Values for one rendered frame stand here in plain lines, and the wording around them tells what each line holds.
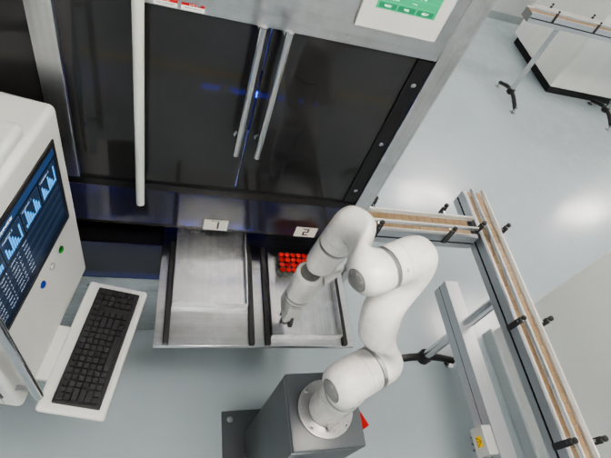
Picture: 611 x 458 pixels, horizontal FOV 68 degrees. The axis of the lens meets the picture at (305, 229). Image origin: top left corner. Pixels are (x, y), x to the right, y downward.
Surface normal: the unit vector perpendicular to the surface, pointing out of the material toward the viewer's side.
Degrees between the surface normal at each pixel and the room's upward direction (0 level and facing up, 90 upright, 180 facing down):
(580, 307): 90
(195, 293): 0
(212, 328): 0
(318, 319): 0
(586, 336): 90
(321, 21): 90
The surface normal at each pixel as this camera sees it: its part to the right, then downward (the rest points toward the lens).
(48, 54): 0.11, 0.81
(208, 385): 0.27, -0.58
